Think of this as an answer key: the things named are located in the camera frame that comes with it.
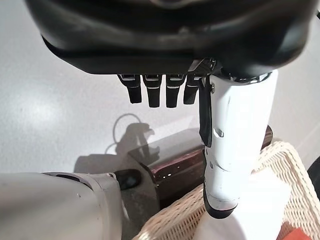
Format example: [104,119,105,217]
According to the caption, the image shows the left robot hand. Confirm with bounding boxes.
[23,0,320,218]

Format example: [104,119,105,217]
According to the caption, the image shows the white cloth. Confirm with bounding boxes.
[194,167,288,240]

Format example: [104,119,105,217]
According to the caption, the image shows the red cloth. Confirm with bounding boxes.
[281,226,311,240]

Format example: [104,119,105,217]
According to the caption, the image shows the white wicker tray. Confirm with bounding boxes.
[131,141,320,240]

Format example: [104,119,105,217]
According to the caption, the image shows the white robot body part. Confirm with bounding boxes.
[0,169,142,240]

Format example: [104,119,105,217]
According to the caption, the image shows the thin white floor cable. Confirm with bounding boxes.
[104,113,147,156]

